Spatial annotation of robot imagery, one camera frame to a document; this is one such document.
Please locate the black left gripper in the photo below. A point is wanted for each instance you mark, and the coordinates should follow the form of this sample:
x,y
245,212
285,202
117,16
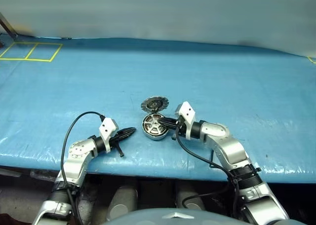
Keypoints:
x,y
114,141

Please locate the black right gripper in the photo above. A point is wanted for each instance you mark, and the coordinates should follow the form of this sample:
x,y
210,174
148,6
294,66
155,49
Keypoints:
x,y
180,129

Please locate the copper wound motor stator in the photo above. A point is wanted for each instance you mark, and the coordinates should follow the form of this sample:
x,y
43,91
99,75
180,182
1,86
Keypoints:
x,y
159,137

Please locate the grey finned rotor disc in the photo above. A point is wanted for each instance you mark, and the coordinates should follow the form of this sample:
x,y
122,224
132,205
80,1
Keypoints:
x,y
155,104

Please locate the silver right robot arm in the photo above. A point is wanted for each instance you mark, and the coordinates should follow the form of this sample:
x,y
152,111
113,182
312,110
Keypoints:
x,y
232,148

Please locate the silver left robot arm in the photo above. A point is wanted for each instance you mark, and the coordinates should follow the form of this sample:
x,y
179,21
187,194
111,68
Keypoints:
x,y
79,151

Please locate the blue plastic table cover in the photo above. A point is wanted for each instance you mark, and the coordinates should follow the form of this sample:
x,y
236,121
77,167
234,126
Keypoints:
x,y
98,74

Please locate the grey rounded cylinder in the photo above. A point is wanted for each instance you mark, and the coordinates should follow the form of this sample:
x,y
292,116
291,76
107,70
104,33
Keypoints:
x,y
122,202
190,195

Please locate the grey-blue robot torso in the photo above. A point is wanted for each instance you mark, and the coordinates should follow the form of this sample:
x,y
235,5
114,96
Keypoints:
x,y
148,217

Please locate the grey flat bar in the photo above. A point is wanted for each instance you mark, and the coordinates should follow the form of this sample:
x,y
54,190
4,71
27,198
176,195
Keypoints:
x,y
8,172

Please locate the dark brown object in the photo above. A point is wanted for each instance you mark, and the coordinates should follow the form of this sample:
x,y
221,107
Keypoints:
x,y
10,220

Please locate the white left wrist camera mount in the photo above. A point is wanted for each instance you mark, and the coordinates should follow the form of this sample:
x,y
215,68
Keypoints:
x,y
108,127

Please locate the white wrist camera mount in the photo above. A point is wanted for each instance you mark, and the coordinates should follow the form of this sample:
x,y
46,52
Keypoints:
x,y
187,112
108,127

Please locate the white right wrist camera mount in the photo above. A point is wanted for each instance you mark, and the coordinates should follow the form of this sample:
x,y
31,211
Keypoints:
x,y
187,112

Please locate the slanted metal post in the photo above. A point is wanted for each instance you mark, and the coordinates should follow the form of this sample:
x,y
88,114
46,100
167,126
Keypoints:
x,y
7,25

